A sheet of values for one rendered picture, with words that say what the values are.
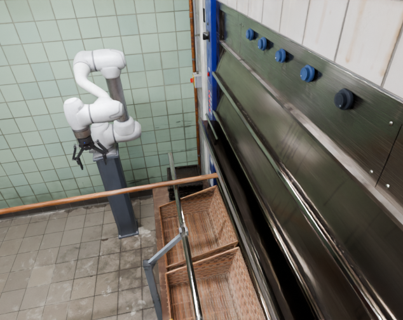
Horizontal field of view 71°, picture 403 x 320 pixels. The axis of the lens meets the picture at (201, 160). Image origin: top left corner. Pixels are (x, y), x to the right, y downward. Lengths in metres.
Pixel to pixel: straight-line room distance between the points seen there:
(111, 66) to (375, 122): 1.67
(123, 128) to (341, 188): 1.80
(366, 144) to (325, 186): 0.19
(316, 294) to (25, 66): 2.60
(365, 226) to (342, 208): 0.08
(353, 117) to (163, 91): 2.23
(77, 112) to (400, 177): 1.38
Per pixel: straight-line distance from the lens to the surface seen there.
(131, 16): 2.60
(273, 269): 1.10
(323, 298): 0.98
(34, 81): 2.88
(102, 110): 1.56
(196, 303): 1.28
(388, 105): 0.62
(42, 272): 3.16
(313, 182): 0.86
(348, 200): 0.77
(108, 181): 2.59
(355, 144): 0.72
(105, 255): 3.02
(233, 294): 1.95
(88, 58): 2.04
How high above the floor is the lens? 2.32
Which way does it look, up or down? 36 degrees down
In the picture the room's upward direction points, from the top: 3 degrees counter-clockwise
